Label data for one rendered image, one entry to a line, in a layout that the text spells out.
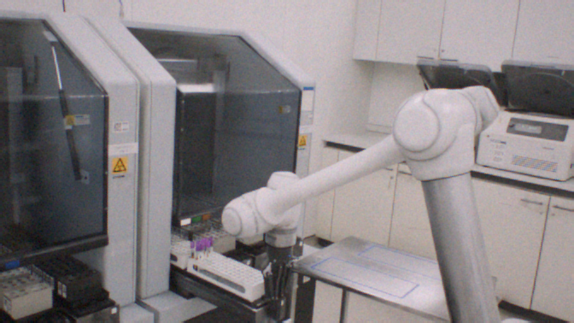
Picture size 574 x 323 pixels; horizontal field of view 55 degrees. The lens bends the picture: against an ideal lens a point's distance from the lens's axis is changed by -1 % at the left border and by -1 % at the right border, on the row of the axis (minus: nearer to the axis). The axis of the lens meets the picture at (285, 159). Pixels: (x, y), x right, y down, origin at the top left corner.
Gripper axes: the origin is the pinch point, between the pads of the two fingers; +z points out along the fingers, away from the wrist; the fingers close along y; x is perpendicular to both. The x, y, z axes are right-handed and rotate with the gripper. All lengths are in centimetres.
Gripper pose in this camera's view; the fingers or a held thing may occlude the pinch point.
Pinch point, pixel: (275, 307)
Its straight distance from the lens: 171.6
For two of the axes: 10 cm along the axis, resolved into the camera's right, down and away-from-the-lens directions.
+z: -0.7, 9.8, 2.0
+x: 7.6, 1.9, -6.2
